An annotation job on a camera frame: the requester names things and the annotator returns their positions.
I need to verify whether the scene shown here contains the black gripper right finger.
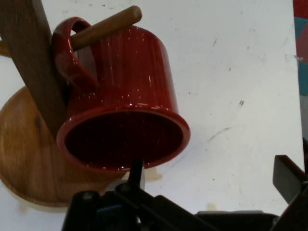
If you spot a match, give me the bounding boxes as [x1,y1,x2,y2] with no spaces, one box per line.
[272,155,308,231]

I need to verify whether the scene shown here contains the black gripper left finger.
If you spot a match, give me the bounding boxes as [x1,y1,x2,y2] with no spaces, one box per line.
[61,158,200,231]

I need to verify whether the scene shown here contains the red enamel mug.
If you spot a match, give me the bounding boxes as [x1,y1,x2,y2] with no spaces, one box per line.
[51,16,191,173]

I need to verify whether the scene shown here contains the brown wooden mug tree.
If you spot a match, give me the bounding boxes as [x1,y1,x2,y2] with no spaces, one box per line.
[0,0,145,208]

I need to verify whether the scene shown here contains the teal foam floor mat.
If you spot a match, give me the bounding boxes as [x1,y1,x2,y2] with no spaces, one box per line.
[295,16,308,43]

